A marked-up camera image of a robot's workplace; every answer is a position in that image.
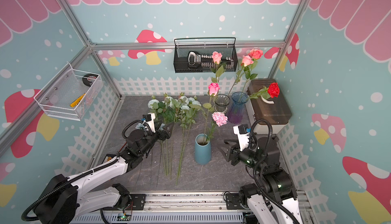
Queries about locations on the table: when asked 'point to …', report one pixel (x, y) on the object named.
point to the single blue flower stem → (140, 126)
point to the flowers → (172, 113)
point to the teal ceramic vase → (202, 149)
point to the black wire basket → (180, 64)
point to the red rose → (272, 91)
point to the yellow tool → (75, 103)
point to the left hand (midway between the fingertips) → (169, 123)
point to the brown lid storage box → (275, 110)
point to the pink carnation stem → (220, 119)
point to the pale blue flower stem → (184, 110)
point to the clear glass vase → (221, 101)
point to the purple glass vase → (235, 111)
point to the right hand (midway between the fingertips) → (221, 143)
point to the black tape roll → (89, 79)
